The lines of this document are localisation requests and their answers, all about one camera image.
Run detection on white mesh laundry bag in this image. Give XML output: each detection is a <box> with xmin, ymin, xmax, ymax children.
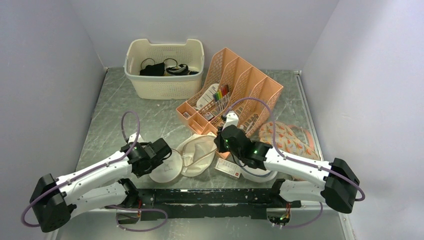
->
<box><xmin>149</xmin><ymin>132</ymin><xmax>217</xmax><ymax>184</ymax></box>

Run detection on black white bra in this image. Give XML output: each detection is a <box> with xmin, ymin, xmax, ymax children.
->
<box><xmin>165</xmin><ymin>64</ymin><xmax>190</xmax><ymax>76</ymax></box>

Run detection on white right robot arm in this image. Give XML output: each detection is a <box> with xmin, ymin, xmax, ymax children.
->
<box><xmin>214</xmin><ymin>125</ymin><xmax>360</xmax><ymax>214</ymax></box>

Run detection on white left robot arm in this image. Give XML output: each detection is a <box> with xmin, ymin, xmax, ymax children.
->
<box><xmin>29</xmin><ymin>138</ymin><xmax>172</xmax><ymax>233</ymax></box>

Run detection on orange patterned fabric bag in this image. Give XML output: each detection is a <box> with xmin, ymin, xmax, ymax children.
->
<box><xmin>258</xmin><ymin>121</ymin><xmax>320</xmax><ymax>161</ymax></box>

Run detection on cream plastic laundry basket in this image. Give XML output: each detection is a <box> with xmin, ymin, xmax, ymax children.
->
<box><xmin>124</xmin><ymin>38</ymin><xmax>205</xmax><ymax>100</ymax></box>

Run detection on white red card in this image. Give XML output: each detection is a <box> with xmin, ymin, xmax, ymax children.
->
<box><xmin>214</xmin><ymin>158</ymin><xmax>241</xmax><ymax>179</ymax></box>

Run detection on peach plastic desk organizer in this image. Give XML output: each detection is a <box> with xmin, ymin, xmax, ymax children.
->
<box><xmin>175</xmin><ymin>47</ymin><xmax>284</xmax><ymax>160</ymax></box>

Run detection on black face mask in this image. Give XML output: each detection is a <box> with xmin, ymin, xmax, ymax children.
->
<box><xmin>139</xmin><ymin>58</ymin><xmax>165</xmax><ymax>77</ymax></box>

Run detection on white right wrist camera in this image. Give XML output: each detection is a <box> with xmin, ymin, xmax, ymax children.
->
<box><xmin>223</xmin><ymin>111</ymin><xmax>239</xmax><ymax>129</ymax></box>

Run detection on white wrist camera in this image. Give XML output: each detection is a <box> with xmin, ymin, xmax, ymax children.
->
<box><xmin>128</xmin><ymin>132</ymin><xmax>145</xmax><ymax>143</ymax></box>
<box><xmin>223</xmin><ymin>111</ymin><xmax>239</xmax><ymax>129</ymax></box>

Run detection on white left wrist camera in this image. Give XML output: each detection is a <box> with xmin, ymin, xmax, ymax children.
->
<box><xmin>128</xmin><ymin>132</ymin><xmax>145</xmax><ymax>143</ymax></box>

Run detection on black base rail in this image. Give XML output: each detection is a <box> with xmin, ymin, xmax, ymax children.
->
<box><xmin>118</xmin><ymin>188</ymin><xmax>301</xmax><ymax>221</ymax></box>

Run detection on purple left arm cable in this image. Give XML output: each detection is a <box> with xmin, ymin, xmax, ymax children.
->
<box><xmin>20</xmin><ymin>110</ymin><xmax>169</xmax><ymax>233</ymax></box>

